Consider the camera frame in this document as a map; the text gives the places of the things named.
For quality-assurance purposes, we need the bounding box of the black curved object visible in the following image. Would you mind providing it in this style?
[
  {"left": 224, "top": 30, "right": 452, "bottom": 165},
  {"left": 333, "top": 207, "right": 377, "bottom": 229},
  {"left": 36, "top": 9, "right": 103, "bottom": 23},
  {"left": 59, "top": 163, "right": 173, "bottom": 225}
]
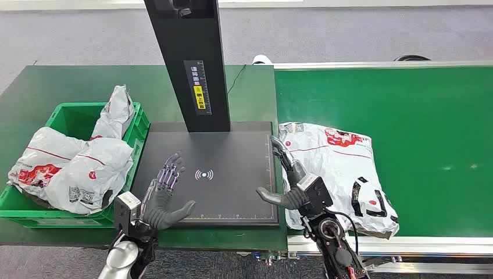
[{"left": 392, "top": 54, "right": 432, "bottom": 62}]

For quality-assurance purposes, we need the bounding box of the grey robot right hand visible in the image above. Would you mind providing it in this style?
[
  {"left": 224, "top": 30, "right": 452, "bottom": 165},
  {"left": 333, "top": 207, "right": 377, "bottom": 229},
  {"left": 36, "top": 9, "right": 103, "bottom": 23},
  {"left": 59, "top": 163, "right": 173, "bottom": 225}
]
[{"left": 256, "top": 135, "right": 309, "bottom": 210}]

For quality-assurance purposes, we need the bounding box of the black scanner base plate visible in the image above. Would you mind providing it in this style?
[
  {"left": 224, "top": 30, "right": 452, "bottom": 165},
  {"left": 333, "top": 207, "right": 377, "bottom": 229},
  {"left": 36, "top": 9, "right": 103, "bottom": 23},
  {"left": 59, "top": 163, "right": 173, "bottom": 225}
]
[{"left": 131, "top": 121, "right": 280, "bottom": 227}]

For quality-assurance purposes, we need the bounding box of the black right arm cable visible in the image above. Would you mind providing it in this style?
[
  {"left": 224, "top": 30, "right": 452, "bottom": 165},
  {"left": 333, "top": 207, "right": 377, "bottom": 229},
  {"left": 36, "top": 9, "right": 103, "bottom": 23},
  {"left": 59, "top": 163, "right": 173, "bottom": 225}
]
[{"left": 327, "top": 209, "right": 360, "bottom": 256}]

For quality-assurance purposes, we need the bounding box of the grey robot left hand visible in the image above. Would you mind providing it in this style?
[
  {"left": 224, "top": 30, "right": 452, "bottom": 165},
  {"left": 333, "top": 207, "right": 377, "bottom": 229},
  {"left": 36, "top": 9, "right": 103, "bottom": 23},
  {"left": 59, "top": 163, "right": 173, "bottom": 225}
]
[{"left": 140, "top": 151, "right": 197, "bottom": 232}]

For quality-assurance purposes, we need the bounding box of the dark green table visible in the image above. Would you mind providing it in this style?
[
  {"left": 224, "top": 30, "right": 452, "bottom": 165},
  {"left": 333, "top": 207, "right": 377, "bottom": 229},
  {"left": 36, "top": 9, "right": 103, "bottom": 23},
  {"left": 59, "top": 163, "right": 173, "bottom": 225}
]
[{"left": 0, "top": 65, "right": 289, "bottom": 252}]

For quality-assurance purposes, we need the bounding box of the metal connector bracket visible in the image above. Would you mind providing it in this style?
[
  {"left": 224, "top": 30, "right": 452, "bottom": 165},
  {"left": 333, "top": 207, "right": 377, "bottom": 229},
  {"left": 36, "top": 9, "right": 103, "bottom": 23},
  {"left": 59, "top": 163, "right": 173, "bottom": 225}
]
[{"left": 250, "top": 251, "right": 301, "bottom": 266}]

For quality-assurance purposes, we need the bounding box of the white package with QR codes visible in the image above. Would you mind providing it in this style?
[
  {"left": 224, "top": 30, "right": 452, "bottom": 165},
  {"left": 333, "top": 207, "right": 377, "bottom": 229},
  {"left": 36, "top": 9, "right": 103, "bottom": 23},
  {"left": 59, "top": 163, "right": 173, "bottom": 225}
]
[{"left": 44, "top": 138, "right": 134, "bottom": 215}]

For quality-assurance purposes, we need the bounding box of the white package with red print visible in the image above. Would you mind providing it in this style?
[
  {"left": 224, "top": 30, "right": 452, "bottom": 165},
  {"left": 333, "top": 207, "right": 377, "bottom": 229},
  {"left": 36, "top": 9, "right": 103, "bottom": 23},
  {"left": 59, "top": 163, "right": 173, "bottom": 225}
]
[{"left": 8, "top": 127, "right": 91, "bottom": 202}]

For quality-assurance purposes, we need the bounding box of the black scanner column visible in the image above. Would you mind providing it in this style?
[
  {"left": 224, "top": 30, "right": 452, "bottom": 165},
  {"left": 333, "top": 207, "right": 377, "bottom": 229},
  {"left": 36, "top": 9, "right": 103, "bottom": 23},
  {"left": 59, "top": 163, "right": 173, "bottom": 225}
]
[{"left": 143, "top": 0, "right": 231, "bottom": 133}]

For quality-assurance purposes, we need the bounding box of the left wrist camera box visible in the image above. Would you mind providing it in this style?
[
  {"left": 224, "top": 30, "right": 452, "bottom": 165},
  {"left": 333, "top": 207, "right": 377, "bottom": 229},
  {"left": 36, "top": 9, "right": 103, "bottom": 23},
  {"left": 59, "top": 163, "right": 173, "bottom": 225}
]
[{"left": 113, "top": 192, "right": 142, "bottom": 237}]

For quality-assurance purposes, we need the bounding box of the green plastic crate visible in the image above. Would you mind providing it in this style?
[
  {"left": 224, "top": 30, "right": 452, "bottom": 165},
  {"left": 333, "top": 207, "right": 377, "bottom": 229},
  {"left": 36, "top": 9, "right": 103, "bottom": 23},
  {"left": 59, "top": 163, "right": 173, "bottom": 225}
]
[{"left": 0, "top": 101, "right": 151, "bottom": 228}]

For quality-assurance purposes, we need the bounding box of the large white poly mailer package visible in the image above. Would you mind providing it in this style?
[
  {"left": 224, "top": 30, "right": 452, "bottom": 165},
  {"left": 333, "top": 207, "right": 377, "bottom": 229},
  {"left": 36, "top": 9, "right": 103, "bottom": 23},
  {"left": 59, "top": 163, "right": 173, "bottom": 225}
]
[{"left": 278, "top": 121, "right": 400, "bottom": 239}]

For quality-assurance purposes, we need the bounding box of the thin black scanner cable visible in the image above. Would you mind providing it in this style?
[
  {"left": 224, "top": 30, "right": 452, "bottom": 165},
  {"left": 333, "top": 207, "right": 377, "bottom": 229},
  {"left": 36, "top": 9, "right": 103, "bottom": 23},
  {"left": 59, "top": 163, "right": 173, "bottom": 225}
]
[{"left": 227, "top": 65, "right": 247, "bottom": 95}]

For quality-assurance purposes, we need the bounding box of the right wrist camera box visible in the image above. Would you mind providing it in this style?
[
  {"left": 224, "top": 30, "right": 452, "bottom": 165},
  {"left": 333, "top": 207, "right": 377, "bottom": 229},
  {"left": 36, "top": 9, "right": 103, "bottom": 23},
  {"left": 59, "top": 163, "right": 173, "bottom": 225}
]
[{"left": 296, "top": 174, "right": 334, "bottom": 216}]

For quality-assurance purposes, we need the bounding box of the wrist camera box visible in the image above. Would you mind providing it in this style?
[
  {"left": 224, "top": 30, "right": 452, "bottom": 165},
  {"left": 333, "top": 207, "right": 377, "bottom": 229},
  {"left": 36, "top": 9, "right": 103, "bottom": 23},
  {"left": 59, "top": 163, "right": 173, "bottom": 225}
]
[
  {"left": 296, "top": 174, "right": 334, "bottom": 216},
  {"left": 113, "top": 192, "right": 142, "bottom": 237}
]

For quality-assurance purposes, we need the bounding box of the small plain white package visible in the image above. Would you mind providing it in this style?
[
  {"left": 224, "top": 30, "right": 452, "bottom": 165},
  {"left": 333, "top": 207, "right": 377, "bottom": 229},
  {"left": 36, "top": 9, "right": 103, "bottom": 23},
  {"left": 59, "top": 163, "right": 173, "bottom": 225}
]
[{"left": 90, "top": 84, "right": 135, "bottom": 141}]

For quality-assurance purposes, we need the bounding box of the aluminium conveyor frame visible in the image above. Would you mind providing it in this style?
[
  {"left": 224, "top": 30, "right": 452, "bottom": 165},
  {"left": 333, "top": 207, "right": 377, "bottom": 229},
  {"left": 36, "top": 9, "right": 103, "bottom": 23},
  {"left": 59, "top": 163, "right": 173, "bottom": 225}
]
[{"left": 273, "top": 60, "right": 493, "bottom": 275}]

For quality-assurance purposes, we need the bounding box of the ruler label with yellow sticker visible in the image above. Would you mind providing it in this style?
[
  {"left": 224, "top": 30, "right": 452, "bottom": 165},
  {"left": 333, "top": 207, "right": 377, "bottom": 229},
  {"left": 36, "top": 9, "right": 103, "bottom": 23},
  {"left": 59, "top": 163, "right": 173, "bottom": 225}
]
[{"left": 183, "top": 60, "right": 213, "bottom": 116}]

